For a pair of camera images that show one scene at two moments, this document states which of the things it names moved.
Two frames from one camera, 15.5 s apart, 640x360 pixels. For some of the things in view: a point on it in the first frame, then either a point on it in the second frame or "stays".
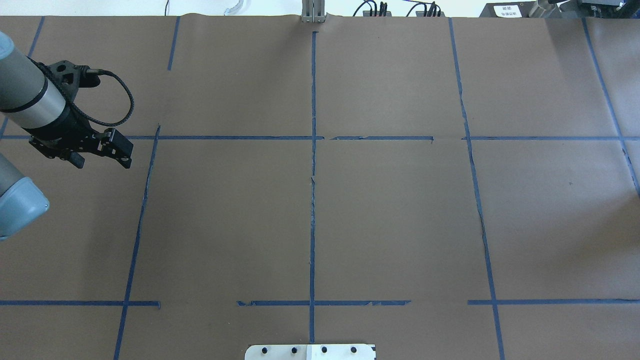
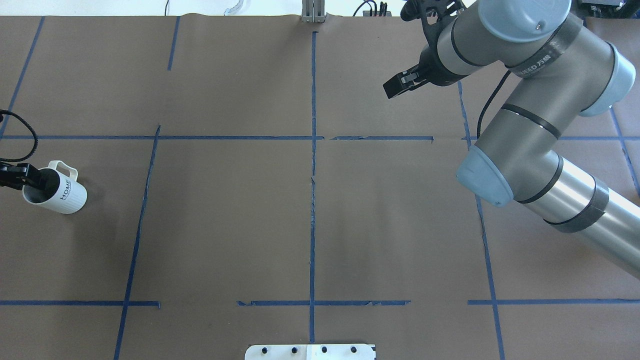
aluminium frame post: x=313 y=11 stays
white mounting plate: x=311 y=352 stays
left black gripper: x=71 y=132 → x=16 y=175
